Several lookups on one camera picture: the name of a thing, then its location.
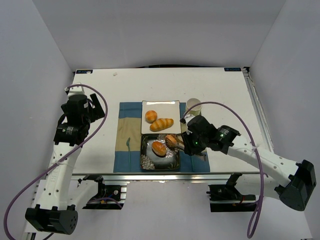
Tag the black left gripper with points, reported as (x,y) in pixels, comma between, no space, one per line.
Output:
(92,110)

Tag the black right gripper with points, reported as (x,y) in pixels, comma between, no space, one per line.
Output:
(187,142)

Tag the metal serving tongs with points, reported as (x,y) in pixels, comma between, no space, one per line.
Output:
(181,147)

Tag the round bread roll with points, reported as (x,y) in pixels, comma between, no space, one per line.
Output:
(159,148)
(171,141)
(151,116)

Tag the round bread roll top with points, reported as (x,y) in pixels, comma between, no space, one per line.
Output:
(159,148)

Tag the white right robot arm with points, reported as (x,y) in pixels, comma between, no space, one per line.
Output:
(295,181)

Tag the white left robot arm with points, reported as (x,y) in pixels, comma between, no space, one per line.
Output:
(55,211)

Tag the long striped bread loaf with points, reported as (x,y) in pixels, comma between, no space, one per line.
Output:
(161,124)

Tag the green plastic knife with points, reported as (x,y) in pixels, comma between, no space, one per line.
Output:
(192,164)

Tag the black floral square plate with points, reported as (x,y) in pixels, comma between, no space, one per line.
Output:
(151,161)

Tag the pale yellow mug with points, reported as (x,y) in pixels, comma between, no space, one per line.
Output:
(194,110)

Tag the green plastic fork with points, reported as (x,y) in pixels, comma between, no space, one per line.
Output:
(129,152)

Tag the white square plate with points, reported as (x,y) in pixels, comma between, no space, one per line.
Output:
(164,110)

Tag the blue and beige placemat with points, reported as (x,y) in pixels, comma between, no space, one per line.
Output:
(129,125)

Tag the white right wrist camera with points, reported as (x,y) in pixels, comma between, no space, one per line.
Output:
(184,123)

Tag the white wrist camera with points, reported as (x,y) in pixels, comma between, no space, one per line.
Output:
(184,123)
(74,90)

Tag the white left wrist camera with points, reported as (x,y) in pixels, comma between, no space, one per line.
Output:
(74,90)

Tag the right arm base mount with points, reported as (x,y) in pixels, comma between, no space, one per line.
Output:
(225,198)

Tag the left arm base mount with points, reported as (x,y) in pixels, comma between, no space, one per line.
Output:
(108,197)

